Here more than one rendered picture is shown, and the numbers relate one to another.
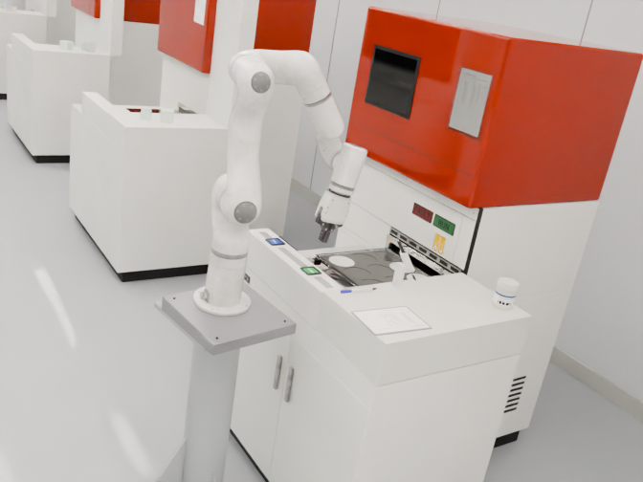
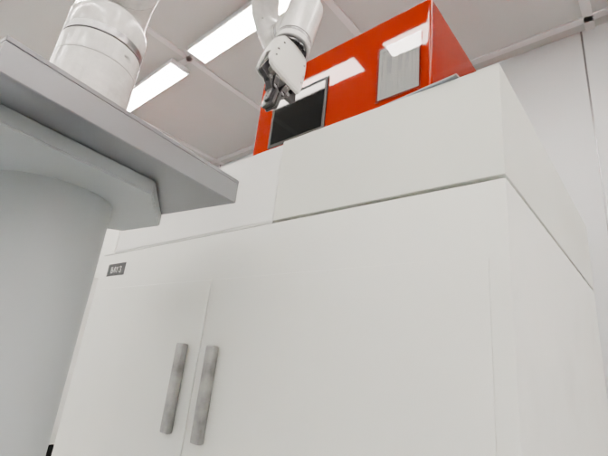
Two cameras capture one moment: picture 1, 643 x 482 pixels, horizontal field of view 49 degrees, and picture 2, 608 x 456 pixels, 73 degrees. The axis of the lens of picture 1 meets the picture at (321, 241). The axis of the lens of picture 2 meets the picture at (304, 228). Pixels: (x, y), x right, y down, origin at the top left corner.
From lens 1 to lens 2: 1.97 m
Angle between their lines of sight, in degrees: 41
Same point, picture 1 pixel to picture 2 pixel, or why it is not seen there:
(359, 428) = (476, 341)
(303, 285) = (239, 173)
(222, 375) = (26, 314)
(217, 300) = not seen: hidden behind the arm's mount
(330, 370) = (327, 267)
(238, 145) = not seen: outside the picture
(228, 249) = (100, 11)
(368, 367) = (456, 156)
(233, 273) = (105, 65)
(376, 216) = not seen: hidden behind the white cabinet
